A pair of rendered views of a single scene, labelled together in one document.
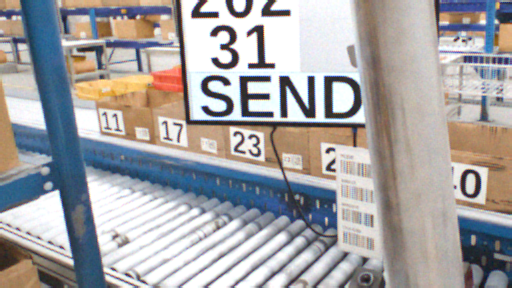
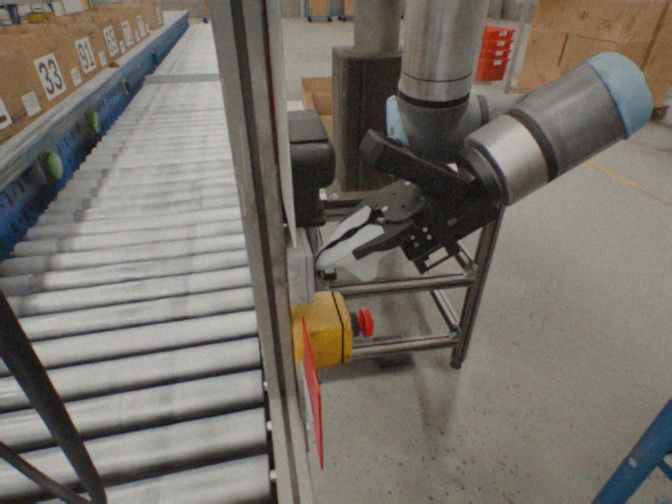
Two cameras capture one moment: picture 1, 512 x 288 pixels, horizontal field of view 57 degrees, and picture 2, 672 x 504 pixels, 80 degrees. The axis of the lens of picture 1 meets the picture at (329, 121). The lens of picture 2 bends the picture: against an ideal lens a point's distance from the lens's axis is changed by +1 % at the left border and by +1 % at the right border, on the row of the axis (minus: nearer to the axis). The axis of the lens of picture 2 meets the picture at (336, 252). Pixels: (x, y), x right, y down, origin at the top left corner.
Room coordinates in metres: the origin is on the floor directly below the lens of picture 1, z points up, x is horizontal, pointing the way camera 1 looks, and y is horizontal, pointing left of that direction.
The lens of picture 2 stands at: (0.89, 0.20, 1.22)
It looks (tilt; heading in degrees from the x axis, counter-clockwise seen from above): 34 degrees down; 227
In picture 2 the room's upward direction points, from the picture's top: straight up
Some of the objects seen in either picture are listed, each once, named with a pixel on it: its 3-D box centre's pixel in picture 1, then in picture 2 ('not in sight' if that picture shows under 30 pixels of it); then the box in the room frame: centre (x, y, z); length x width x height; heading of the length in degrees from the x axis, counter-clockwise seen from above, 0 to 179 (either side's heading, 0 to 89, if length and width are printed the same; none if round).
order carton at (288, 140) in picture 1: (286, 135); not in sight; (1.71, 0.17, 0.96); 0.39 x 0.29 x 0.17; 59
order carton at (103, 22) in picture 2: not in sight; (80, 40); (0.31, -2.19, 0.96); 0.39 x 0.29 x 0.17; 59
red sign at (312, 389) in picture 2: not in sight; (306, 370); (0.71, -0.04, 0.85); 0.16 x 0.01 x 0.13; 59
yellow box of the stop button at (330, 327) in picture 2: not in sight; (319, 310); (0.63, -0.12, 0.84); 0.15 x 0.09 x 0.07; 59
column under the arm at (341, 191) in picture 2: not in sight; (370, 120); (0.11, -0.50, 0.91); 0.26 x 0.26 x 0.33; 56
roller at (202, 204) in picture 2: not in sight; (150, 213); (0.62, -0.77, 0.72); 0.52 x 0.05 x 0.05; 149
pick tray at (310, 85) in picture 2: not in sight; (347, 95); (-0.37, -1.08, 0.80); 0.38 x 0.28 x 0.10; 145
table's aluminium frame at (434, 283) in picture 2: not in sight; (363, 225); (-0.19, -0.78, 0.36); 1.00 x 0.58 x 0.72; 56
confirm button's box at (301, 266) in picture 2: not in sight; (299, 263); (0.67, -0.10, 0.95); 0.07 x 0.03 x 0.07; 59
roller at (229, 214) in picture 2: not in sight; (146, 226); (0.66, -0.72, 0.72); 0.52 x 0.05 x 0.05; 149
